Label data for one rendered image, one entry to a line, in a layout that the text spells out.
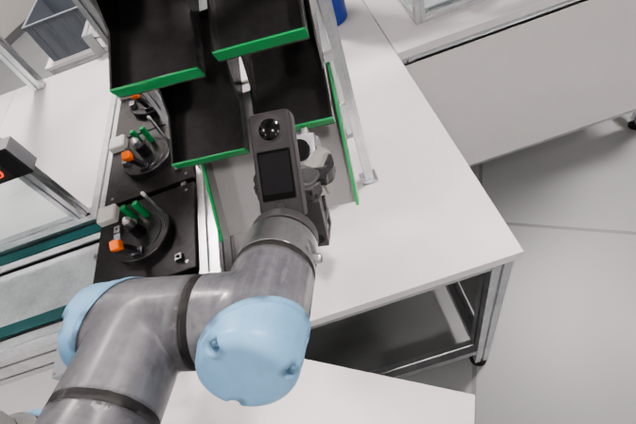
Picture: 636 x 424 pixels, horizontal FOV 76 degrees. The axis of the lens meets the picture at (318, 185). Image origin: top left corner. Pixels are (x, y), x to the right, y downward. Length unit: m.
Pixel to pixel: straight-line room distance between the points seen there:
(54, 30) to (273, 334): 2.68
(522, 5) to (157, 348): 1.38
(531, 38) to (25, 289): 1.63
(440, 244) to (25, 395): 0.95
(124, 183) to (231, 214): 0.40
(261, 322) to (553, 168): 1.94
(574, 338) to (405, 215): 1.00
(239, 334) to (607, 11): 1.59
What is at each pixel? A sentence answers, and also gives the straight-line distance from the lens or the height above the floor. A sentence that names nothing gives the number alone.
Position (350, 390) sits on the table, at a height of 0.86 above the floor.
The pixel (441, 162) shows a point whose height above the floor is 0.86.
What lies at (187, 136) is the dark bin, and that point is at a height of 1.21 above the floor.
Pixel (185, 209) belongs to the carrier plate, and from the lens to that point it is 0.99.
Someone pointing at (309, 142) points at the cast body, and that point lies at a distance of 0.57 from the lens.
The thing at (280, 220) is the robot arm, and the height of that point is 1.34.
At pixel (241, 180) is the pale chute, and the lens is 0.83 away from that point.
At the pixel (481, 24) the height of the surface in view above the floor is 0.86.
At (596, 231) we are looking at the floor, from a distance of 2.00.
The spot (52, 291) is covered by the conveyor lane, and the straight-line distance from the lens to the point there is 1.18.
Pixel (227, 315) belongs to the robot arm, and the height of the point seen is 1.39.
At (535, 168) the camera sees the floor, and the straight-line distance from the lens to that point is 2.13.
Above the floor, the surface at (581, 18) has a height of 0.74.
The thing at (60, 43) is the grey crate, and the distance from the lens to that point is 2.90.
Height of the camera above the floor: 1.65
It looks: 50 degrees down
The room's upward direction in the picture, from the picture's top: 23 degrees counter-clockwise
